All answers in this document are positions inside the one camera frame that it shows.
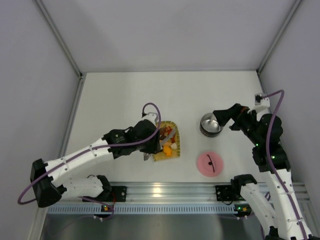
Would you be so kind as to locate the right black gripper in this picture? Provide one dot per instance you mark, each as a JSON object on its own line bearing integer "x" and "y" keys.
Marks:
{"x": 236, "y": 113}

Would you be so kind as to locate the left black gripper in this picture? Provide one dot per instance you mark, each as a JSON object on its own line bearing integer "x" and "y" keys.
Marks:
{"x": 155, "y": 144}

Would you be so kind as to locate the steel lunch box bowl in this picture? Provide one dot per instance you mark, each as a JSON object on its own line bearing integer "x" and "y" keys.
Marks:
{"x": 209, "y": 125}

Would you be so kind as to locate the orange fish cookie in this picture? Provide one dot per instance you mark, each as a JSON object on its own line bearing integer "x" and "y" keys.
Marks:
{"x": 168, "y": 152}

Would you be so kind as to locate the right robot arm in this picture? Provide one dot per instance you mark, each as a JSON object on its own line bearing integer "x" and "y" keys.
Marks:
{"x": 280, "y": 218}

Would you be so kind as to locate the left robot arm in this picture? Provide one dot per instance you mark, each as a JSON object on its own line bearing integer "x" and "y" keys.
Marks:
{"x": 54, "y": 180}

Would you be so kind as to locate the green bamboo tray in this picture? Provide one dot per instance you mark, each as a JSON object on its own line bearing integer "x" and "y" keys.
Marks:
{"x": 160, "y": 156}

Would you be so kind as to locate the pink round lid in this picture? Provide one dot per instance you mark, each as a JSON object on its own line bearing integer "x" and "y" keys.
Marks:
{"x": 210, "y": 164}

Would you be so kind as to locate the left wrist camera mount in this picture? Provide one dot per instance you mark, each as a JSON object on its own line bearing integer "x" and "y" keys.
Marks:
{"x": 151, "y": 116}

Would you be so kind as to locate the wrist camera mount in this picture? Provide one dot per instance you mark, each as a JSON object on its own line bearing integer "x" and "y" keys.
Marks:
{"x": 151, "y": 116}
{"x": 261, "y": 103}

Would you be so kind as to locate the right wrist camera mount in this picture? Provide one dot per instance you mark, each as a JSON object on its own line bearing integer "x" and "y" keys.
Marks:
{"x": 261, "y": 103}

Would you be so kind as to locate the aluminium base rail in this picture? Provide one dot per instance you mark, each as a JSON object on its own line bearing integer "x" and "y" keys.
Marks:
{"x": 137, "y": 192}

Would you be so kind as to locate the left black base bracket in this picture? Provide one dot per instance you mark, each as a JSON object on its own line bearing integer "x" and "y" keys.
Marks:
{"x": 115, "y": 194}

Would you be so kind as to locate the black base bracket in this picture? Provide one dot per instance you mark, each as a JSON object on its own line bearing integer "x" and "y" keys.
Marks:
{"x": 115, "y": 194}
{"x": 226, "y": 193}

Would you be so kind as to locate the right black base bracket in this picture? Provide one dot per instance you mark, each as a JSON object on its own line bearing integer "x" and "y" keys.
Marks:
{"x": 226, "y": 193}

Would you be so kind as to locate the slotted cable duct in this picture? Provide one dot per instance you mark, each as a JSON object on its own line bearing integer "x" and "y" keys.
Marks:
{"x": 148, "y": 209}

